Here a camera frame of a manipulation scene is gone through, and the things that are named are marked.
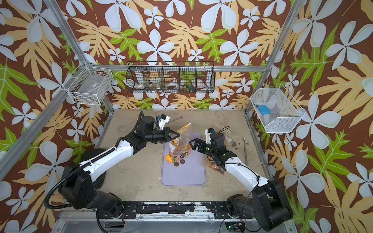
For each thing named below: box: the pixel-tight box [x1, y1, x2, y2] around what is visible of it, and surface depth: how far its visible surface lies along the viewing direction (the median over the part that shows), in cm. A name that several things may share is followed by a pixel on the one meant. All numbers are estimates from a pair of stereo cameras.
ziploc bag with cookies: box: [168, 122, 193, 158], surface depth 84 cm
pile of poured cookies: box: [164, 149, 191, 167], surface depth 93 cm
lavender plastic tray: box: [161, 132, 206, 186], surface depth 90 cm
